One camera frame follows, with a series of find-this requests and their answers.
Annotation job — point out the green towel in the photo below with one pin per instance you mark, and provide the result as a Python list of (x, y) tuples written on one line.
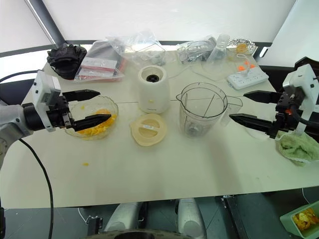
[(295, 148)]

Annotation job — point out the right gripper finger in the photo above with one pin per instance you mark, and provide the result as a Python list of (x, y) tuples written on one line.
[(264, 97), (254, 122)]

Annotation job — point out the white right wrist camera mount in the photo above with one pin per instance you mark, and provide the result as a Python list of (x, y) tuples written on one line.
[(302, 82)]

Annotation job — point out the black table frame leg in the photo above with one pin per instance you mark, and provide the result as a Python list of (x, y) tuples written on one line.
[(234, 216)]

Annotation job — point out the black window frame bar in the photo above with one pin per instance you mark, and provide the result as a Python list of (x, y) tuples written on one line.
[(47, 22)]

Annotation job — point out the textured glass dish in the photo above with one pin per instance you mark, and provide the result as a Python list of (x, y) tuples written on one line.
[(245, 43)]

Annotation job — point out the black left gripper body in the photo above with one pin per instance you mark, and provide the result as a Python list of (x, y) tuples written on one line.
[(58, 113)]

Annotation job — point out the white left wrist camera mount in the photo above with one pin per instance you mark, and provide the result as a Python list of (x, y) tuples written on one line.
[(43, 87)]

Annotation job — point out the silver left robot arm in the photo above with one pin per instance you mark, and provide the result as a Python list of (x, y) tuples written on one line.
[(11, 117)]

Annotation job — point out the white power strip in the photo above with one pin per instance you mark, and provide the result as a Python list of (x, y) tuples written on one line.
[(246, 79)]

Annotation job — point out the orange plug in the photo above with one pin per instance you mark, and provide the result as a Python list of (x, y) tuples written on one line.
[(241, 67)]

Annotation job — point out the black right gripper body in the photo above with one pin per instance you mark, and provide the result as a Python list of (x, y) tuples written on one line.
[(286, 112)]

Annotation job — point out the clear plastic blender jar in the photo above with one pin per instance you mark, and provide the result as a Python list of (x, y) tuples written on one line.
[(197, 117)]

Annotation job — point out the clear conical plastic flask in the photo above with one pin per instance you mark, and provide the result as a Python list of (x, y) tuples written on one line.
[(218, 53)]

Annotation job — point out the green waste bin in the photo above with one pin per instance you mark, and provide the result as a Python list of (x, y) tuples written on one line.
[(286, 220)]

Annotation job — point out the orange peels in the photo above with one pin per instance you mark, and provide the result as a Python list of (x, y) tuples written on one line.
[(304, 219)]

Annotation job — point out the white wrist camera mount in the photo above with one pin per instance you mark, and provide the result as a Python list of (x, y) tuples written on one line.
[(43, 87), (302, 82)]

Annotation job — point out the cream blender motor base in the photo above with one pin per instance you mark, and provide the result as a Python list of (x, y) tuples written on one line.
[(153, 94)]

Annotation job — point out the bag with red packets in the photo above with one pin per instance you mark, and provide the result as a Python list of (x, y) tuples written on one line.
[(99, 66)]

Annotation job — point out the silver rounded shape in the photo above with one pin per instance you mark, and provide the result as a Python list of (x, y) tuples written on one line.
[(123, 216), (190, 219)]

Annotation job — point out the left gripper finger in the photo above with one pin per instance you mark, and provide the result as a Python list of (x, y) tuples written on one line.
[(82, 95), (92, 121)]

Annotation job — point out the black crumpled cloth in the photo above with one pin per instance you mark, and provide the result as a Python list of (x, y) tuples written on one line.
[(66, 58)]

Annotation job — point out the cream blender lid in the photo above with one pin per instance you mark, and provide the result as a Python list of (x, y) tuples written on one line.
[(149, 130)]

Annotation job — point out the small mango piece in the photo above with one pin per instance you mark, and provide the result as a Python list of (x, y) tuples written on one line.
[(86, 164)]

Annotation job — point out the glass bowl with mango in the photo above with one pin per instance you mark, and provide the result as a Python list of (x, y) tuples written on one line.
[(109, 105)]

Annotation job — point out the yellow-brown food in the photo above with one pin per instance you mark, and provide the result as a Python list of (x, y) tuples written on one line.
[(241, 47)]

